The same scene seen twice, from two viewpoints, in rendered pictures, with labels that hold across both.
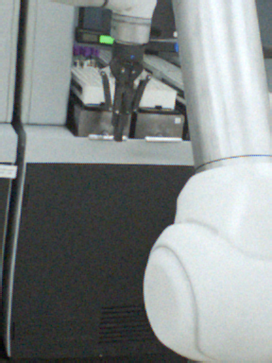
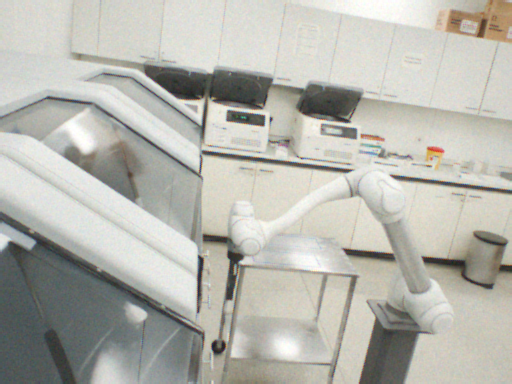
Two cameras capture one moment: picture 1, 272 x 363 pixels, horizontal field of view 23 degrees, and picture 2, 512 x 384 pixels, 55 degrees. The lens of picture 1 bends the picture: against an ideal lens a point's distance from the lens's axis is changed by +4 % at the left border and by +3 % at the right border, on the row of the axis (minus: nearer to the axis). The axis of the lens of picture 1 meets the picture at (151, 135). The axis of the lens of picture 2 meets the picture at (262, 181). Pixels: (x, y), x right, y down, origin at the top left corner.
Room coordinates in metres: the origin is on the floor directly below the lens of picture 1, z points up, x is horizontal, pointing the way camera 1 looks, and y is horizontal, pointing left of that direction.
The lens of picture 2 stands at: (1.10, 1.91, 1.85)
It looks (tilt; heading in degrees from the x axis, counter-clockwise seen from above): 16 degrees down; 282
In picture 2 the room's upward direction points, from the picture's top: 10 degrees clockwise
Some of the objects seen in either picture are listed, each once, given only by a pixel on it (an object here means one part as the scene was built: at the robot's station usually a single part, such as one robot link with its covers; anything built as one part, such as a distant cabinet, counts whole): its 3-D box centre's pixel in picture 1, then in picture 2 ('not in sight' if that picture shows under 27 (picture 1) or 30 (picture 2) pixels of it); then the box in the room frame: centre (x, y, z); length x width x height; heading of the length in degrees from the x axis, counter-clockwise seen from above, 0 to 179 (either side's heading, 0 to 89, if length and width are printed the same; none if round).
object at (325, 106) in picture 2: not in sight; (327, 119); (1.53, -2.71, 1.25); 0.62 x 0.56 x 0.69; 111
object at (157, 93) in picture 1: (141, 89); not in sight; (1.87, 0.05, 0.83); 0.30 x 0.10 x 0.06; 21
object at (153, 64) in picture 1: (155, 71); not in sight; (2.22, 0.02, 0.83); 0.30 x 0.10 x 0.06; 21
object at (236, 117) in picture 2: not in sight; (238, 106); (2.33, -2.41, 1.24); 0.62 x 0.56 x 0.69; 112
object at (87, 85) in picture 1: (90, 85); not in sight; (1.82, 0.19, 0.83); 0.30 x 0.10 x 0.06; 21
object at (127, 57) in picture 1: (127, 61); (235, 259); (1.54, 0.08, 0.96); 0.08 x 0.07 x 0.09; 111
